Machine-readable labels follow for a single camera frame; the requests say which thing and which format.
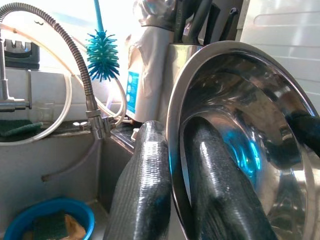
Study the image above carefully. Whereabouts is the blue bottle brush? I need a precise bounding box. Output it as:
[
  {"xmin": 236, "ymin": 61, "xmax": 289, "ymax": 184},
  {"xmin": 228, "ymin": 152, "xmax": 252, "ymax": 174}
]
[{"xmin": 84, "ymin": 0, "xmax": 121, "ymax": 83}]

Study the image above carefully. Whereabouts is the black plastic holder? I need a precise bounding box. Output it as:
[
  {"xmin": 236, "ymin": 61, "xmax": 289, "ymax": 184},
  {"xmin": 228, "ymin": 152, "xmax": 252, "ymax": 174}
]
[{"xmin": 3, "ymin": 38, "xmax": 41, "ymax": 70}]

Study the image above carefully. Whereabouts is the thin grey hose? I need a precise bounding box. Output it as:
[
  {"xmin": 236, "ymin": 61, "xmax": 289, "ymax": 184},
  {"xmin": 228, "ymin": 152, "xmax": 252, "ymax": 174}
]
[{"xmin": 40, "ymin": 138, "xmax": 102, "ymax": 183}]

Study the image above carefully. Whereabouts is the white washing machine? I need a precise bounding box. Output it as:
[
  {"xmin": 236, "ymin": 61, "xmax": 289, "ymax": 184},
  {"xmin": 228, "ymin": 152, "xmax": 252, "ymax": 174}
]
[{"xmin": 236, "ymin": 0, "xmax": 320, "ymax": 107}]

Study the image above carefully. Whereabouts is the metal flexible hose with valve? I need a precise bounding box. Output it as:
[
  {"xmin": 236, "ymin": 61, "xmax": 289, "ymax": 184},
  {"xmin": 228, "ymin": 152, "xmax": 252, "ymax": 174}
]
[{"xmin": 0, "ymin": 2, "xmax": 113, "ymax": 140}]

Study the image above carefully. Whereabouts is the green scouring pad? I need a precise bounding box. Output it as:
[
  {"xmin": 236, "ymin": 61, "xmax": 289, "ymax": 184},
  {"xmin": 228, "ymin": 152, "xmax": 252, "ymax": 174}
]
[{"xmin": 0, "ymin": 119, "xmax": 44, "ymax": 138}]

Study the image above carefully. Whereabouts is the chrome sink faucet with sprayer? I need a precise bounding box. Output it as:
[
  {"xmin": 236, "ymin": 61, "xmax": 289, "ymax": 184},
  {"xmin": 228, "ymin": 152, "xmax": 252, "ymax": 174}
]
[{"xmin": 0, "ymin": 27, "xmax": 33, "ymax": 113}]

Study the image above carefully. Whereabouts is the blue plastic bowl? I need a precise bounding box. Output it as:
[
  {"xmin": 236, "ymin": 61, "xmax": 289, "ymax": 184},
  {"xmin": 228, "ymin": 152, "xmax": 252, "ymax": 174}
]
[{"xmin": 3, "ymin": 196, "xmax": 96, "ymax": 240}]

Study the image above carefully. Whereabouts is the green sponge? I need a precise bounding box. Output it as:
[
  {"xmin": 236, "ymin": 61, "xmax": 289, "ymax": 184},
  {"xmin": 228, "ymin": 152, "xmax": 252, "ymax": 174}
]
[{"xmin": 31, "ymin": 210, "xmax": 70, "ymax": 240}]

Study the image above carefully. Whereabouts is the yellow sponge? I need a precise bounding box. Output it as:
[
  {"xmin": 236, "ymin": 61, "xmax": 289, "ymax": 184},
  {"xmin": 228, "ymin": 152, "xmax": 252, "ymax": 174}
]
[{"xmin": 64, "ymin": 213, "xmax": 88, "ymax": 240}]

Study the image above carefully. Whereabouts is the black handled knife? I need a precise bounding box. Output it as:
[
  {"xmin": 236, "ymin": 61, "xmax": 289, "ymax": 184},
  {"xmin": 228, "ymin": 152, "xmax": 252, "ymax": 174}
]
[
  {"xmin": 219, "ymin": 7, "xmax": 239, "ymax": 42},
  {"xmin": 203, "ymin": 2, "xmax": 222, "ymax": 46},
  {"xmin": 173, "ymin": 0, "xmax": 213, "ymax": 44}
]

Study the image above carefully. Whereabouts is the white paper package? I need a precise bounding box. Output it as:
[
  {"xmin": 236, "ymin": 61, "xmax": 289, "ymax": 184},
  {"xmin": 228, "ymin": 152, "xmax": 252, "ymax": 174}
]
[{"xmin": 124, "ymin": 0, "xmax": 177, "ymax": 124}]

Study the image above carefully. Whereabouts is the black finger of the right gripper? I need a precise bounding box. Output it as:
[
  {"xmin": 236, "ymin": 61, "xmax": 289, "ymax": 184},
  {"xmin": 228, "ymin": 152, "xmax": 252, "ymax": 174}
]
[{"xmin": 284, "ymin": 109, "xmax": 320, "ymax": 159}]

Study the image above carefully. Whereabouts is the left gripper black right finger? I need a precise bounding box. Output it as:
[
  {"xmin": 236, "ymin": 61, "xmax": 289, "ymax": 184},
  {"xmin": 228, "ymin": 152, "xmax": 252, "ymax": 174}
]
[{"xmin": 183, "ymin": 116, "xmax": 279, "ymax": 240}]

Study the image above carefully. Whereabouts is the deep steel bowl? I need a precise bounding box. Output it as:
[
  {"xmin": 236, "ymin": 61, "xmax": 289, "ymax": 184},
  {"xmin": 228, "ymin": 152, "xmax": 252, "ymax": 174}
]
[{"xmin": 165, "ymin": 40, "xmax": 320, "ymax": 240}]

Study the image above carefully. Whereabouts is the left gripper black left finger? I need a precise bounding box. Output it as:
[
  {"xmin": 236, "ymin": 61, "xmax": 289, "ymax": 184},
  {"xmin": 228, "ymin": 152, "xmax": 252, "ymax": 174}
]
[{"xmin": 103, "ymin": 119, "xmax": 174, "ymax": 240}]

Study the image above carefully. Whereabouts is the stainless steel sink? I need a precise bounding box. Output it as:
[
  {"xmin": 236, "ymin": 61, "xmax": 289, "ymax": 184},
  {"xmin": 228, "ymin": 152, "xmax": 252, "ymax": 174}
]
[{"xmin": 0, "ymin": 124, "xmax": 142, "ymax": 240}]

